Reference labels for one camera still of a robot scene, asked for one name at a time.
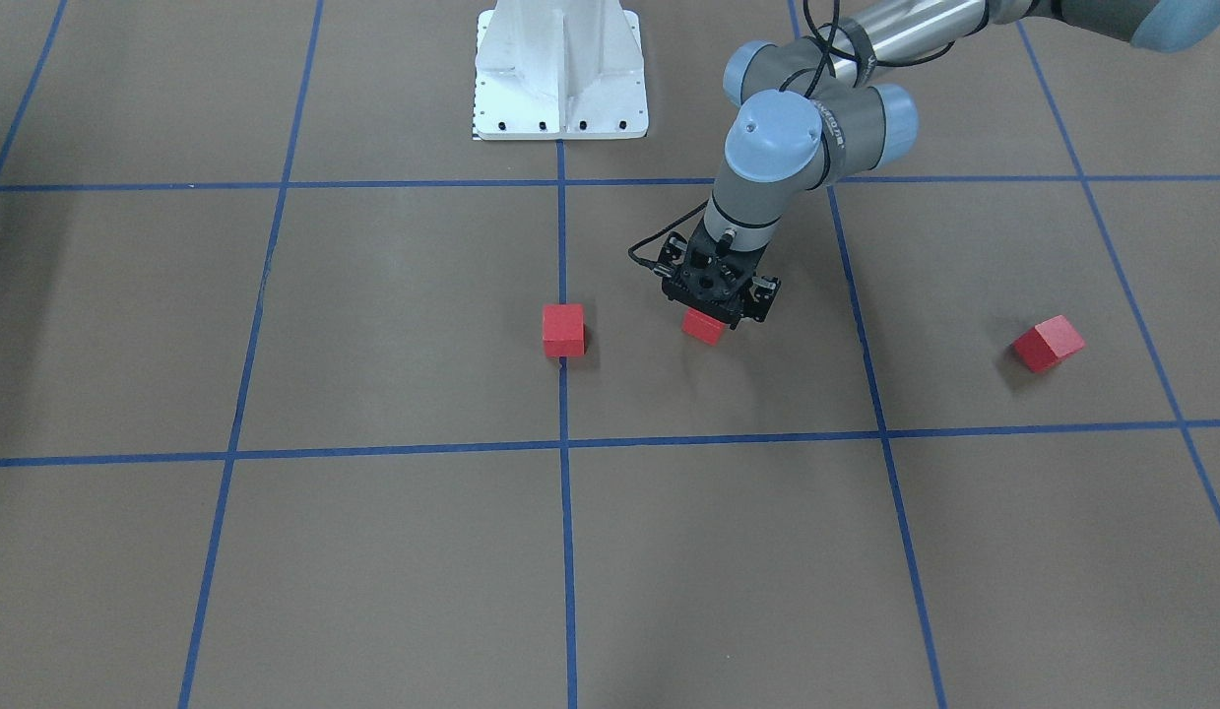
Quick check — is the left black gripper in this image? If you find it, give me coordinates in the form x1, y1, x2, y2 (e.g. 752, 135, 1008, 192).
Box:
661, 225, 781, 329

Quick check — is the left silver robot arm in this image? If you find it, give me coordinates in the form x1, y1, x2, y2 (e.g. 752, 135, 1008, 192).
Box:
638, 1, 1220, 329

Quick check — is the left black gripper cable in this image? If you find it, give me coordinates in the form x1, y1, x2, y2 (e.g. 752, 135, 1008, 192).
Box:
627, 0, 996, 275

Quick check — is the white pedestal column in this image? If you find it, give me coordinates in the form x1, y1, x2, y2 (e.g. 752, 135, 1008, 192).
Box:
472, 1, 650, 142

